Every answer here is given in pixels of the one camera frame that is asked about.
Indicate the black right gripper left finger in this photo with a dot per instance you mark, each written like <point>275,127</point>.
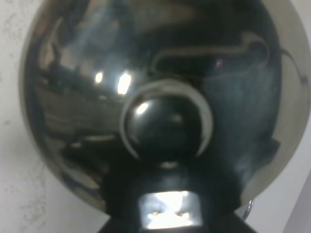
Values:
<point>129,223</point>

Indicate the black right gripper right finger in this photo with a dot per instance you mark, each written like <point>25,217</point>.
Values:
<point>217,221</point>

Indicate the stainless steel teapot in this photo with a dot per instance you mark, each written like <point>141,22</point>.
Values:
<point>166,107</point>

